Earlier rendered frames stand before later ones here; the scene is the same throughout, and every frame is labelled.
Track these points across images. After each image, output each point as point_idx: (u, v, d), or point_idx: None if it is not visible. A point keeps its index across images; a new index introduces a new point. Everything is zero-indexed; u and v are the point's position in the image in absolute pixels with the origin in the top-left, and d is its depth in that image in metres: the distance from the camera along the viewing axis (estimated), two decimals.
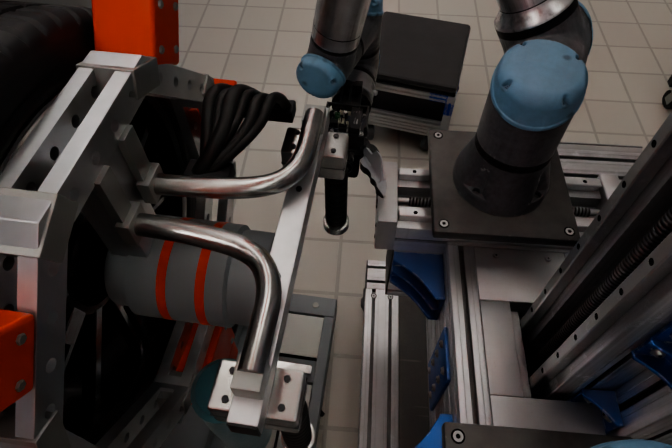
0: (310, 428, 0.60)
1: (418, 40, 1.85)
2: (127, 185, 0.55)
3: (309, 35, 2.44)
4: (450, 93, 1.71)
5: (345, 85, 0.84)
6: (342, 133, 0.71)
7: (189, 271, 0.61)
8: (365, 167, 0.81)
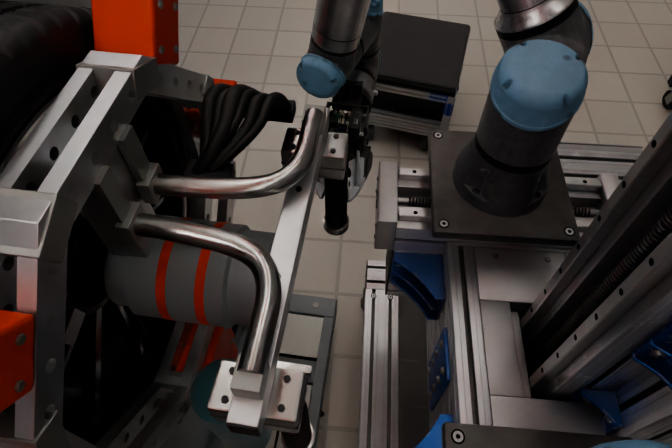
0: (310, 428, 0.60)
1: (418, 40, 1.85)
2: (127, 185, 0.55)
3: (309, 35, 2.44)
4: (450, 93, 1.71)
5: (345, 85, 0.84)
6: (342, 133, 0.71)
7: (189, 271, 0.61)
8: (349, 168, 0.81)
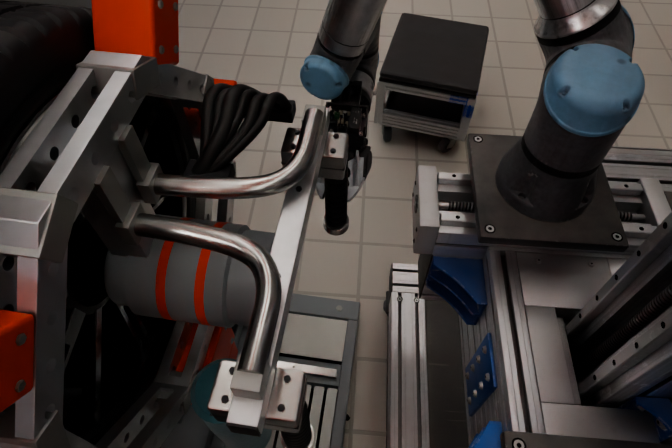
0: (310, 428, 0.60)
1: (437, 42, 1.84)
2: (127, 185, 0.55)
3: None
4: (471, 95, 1.71)
5: None
6: (342, 133, 0.71)
7: (189, 271, 0.61)
8: (349, 168, 0.81)
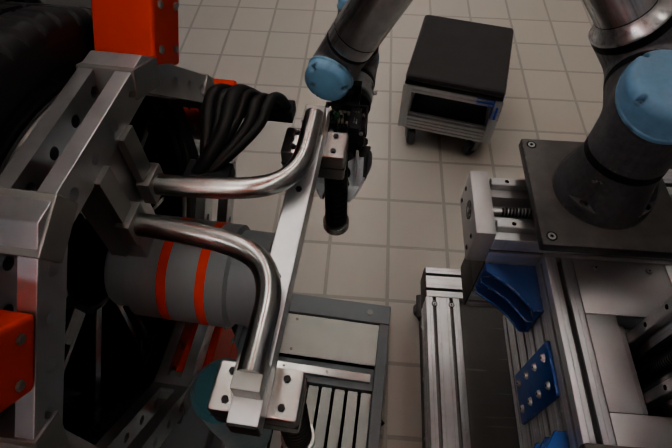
0: (310, 428, 0.60)
1: (462, 44, 1.83)
2: (127, 185, 0.55)
3: None
4: (498, 98, 1.70)
5: None
6: (342, 133, 0.71)
7: (189, 271, 0.61)
8: (349, 168, 0.81)
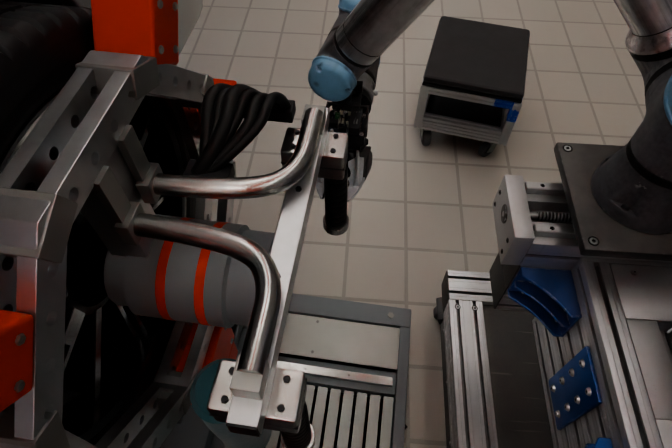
0: (310, 428, 0.60)
1: (479, 46, 1.83)
2: (126, 185, 0.55)
3: None
4: (517, 100, 1.69)
5: None
6: (342, 133, 0.71)
7: (189, 271, 0.61)
8: (349, 168, 0.81)
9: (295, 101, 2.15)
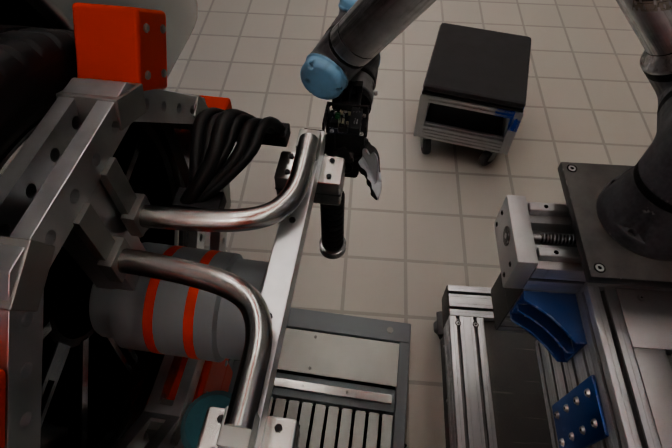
0: None
1: (480, 53, 1.80)
2: (111, 219, 0.52)
3: None
4: (518, 109, 1.67)
5: None
6: (338, 157, 0.68)
7: (178, 305, 0.59)
8: (362, 168, 0.81)
9: (293, 108, 2.12)
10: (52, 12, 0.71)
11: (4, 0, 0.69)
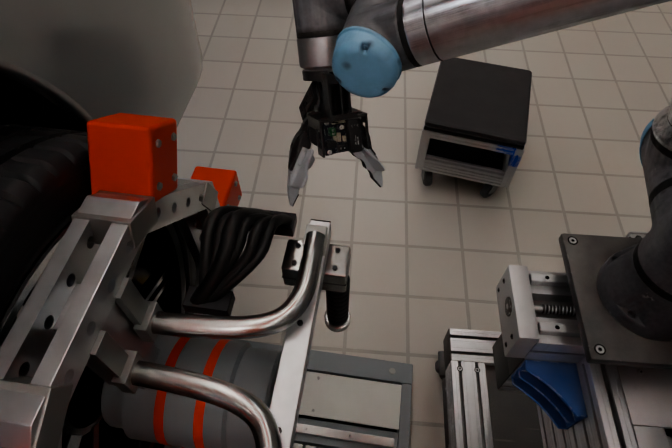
0: None
1: (481, 88, 1.81)
2: (124, 332, 0.54)
3: None
4: (519, 146, 1.68)
5: (332, 84, 0.66)
6: (344, 246, 0.69)
7: (188, 405, 0.60)
8: (359, 158, 0.77)
9: None
10: (63, 101, 0.72)
11: (16, 91, 0.70)
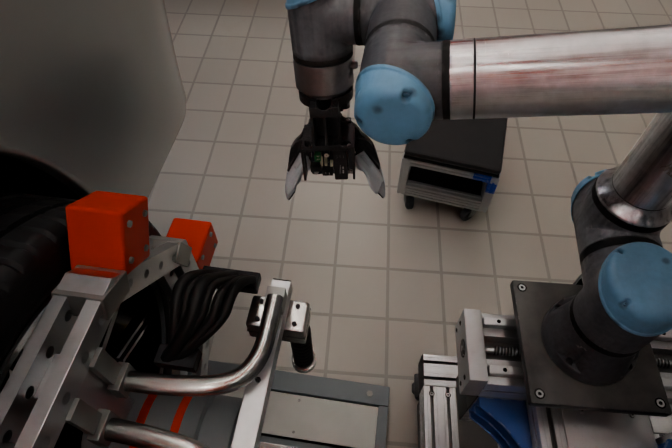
0: None
1: None
2: (98, 393, 0.61)
3: None
4: (494, 174, 1.75)
5: (315, 117, 0.62)
6: (303, 302, 0.76)
7: None
8: (360, 170, 0.74)
9: (283, 160, 2.20)
10: (49, 168, 0.79)
11: (6, 160, 0.77)
